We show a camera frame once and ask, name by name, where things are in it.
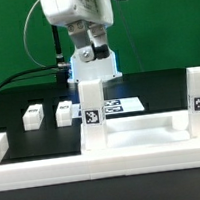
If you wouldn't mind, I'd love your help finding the fiducial marker sheet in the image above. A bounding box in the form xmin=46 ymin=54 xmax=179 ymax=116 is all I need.
xmin=72 ymin=97 xmax=144 ymax=118

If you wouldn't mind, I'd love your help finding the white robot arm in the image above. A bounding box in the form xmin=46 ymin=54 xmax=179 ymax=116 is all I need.
xmin=40 ymin=0 xmax=125 ymax=83

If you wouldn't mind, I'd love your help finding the grey curved cable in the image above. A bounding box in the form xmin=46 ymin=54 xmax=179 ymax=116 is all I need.
xmin=17 ymin=0 xmax=60 ymax=71

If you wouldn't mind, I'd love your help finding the white U-shaped fence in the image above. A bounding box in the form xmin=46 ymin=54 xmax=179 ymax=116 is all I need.
xmin=0 ymin=132 xmax=200 ymax=191

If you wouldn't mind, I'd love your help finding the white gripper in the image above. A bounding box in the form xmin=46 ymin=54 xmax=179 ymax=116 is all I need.
xmin=40 ymin=0 xmax=114 ymax=62

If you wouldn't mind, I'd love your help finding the white desk top panel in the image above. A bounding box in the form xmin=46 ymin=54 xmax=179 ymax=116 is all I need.
xmin=80 ymin=110 xmax=200 ymax=153

